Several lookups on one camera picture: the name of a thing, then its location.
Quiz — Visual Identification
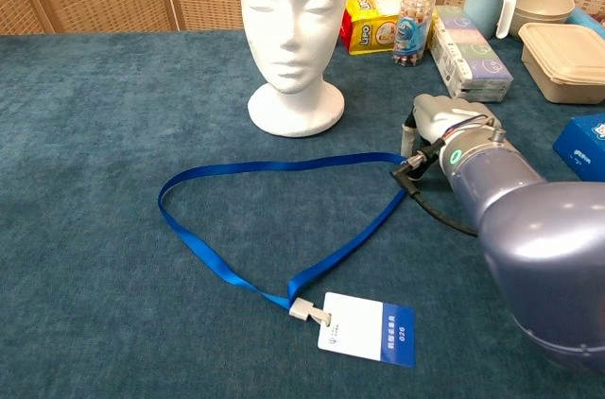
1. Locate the beige lidded lunch box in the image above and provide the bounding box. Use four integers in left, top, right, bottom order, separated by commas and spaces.
517, 22, 605, 105

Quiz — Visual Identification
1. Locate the beige bowl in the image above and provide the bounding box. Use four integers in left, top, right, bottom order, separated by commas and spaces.
510, 0, 577, 36

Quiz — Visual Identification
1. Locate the yellow snack box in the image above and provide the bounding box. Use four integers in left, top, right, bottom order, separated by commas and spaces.
339, 0, 439, 56

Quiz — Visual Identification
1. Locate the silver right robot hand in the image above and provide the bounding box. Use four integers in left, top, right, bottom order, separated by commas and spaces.
401, 93, 503, 157

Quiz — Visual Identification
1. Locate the teal table cloth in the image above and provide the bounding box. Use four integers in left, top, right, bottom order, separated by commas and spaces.
0, 28, 605, 399

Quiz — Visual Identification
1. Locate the blue lanyard strap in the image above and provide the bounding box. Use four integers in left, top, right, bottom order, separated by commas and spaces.
157, 151, 408, 322

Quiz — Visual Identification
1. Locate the light blue mug white handle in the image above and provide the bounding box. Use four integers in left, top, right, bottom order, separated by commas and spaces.
462, 0, 518, 40

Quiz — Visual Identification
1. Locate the clear snack jar blue label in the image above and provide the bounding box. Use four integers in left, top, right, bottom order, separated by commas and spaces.
391, 0, 436, 68

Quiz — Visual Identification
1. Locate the pastel multicolour tissue pack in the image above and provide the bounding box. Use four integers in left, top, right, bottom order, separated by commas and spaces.
428, 5, 514, 104

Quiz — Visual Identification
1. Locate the blue cylindrical tube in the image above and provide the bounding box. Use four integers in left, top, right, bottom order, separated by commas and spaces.
566, 7, 605, 41

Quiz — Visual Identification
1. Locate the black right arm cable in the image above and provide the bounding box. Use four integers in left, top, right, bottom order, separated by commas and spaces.
389, 146, 479, 237

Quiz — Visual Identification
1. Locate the blue pink Oreo box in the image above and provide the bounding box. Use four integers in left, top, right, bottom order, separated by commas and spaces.
552, 113, 605, 184

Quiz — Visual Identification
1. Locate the white foam mannequin head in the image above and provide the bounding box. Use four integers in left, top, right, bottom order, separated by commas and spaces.
236, 0, 351, 139

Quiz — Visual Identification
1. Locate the white and blue ID badge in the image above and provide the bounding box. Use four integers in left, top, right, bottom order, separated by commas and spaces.
316, 291, 417, 369

